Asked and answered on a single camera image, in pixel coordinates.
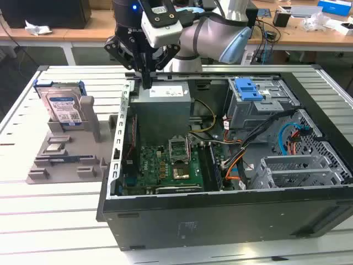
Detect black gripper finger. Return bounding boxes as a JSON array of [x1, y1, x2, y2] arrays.
[[104, 35, 148, 89], [147, 43, 181, 89]]

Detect hard disk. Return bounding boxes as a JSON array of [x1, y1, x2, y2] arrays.
[[33, 79, 88, 129]]

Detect metal disk bay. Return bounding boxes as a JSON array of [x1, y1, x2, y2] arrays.
[[223, 77, 301, 130]]

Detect grey perforated disk bay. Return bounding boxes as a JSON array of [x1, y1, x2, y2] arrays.
[[249, 154, 339, 190]]

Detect wooden desk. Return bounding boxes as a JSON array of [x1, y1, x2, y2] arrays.
[[0, 8, 177, 66], [245, 0, 353, 53]]

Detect grey power supply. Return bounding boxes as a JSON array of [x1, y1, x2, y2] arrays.
[[129, 81, 192, 141]]

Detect crumpled white paper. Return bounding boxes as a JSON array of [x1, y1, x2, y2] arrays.
[[24, 20, 53, 36]]

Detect metal socket cover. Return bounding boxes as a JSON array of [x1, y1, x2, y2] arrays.
[[168, 136, 191, 163]]

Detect large black box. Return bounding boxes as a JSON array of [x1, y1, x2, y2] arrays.
[[0, 0, 92, 30]]

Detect blue plastic latch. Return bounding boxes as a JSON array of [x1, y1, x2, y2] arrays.
[[234, 79, 263, 102]]

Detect green motherboard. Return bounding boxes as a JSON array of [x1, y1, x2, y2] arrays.
[[122, 135, 224, 195]]

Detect silver CPU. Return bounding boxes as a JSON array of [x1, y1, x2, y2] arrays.
[[45, 143, 66, 154]]

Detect blue RAM stick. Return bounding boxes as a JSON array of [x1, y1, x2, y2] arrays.
[[48, 156, 96, 164]]

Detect CPU socket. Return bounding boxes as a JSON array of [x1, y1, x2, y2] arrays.
[[172, 162, 192, 180]]

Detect black RAM slot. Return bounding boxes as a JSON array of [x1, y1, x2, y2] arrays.
[[209, 142, 223, 192], [199, 144, 215, 192]]

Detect small black box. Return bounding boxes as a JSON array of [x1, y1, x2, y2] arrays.
[[272, 9, 292, 28]]

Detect grey parts rack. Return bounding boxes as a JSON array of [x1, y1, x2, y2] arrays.
[[26, 95, 119, 184]]

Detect grey flat box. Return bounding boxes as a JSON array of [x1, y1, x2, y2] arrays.
[[291, 5, 323, 19]]

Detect clear plastic bag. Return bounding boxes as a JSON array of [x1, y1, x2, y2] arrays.
[[300, 12, 329, 31]]

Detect black open PC case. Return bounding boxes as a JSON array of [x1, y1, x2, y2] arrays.
[[95, 65, 353, 251]]

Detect white open box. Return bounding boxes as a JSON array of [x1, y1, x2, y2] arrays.
[[322, 19, 353, 36]]

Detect blue cardboard box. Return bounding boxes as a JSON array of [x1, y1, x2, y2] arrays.
[[317, 0, 353, 16]]

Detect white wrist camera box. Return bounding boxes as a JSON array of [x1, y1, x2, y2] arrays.
[[141, 12, 184, 48]]

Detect yellow black wires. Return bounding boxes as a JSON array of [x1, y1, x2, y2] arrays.
[[190, 98, 217, 133]]

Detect black cable bundle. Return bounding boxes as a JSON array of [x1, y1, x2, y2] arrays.
[[220, 110, 298, 172]]

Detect thin orange wire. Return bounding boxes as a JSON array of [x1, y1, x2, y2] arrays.
[[224, 157, 245, 182]]

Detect blue flat wire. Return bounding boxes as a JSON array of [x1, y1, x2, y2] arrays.
[[278, 123, 309, 155]]

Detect orange red power wire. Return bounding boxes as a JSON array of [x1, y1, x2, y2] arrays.
[[286, 125, 314, 155]]

